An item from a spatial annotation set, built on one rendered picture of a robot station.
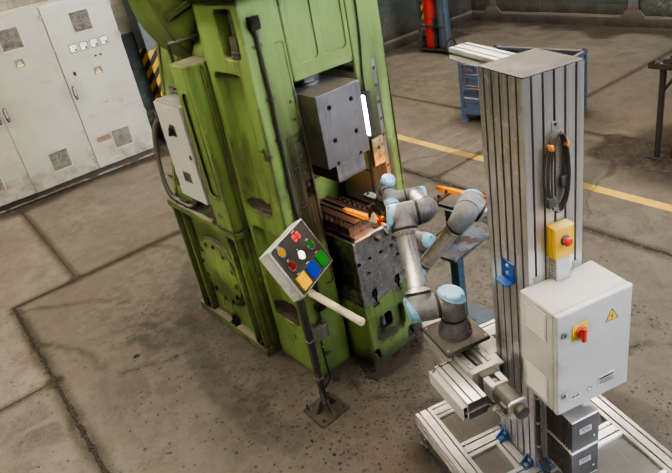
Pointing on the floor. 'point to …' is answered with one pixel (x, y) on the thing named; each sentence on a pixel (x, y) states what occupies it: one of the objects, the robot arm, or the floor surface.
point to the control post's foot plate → (326, 410)
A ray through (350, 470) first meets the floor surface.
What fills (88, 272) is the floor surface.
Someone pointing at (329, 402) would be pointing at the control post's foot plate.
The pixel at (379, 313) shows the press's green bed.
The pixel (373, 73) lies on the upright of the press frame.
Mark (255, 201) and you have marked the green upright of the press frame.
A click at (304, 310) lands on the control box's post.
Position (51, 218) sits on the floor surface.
